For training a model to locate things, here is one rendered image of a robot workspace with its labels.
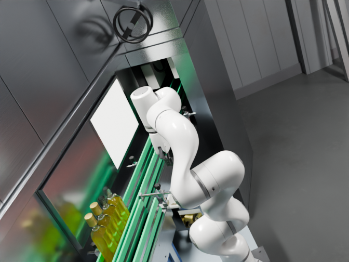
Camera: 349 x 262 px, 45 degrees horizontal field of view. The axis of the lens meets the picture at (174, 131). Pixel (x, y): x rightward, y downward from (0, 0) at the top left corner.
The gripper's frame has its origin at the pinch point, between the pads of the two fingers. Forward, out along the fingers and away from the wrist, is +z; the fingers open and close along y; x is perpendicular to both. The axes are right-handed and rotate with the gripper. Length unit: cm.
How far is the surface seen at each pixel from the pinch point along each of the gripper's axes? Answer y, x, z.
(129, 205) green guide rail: -5.7, -33.2, 28.0
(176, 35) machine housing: -90, -11, -16
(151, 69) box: -102, -38, 5
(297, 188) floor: -120, 26, 136
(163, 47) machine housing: -90, -20, -12
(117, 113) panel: -48, -42, 1
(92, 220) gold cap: 25.8, -28.5, 4.4
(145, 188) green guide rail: -13.6, -26.1, 26.0
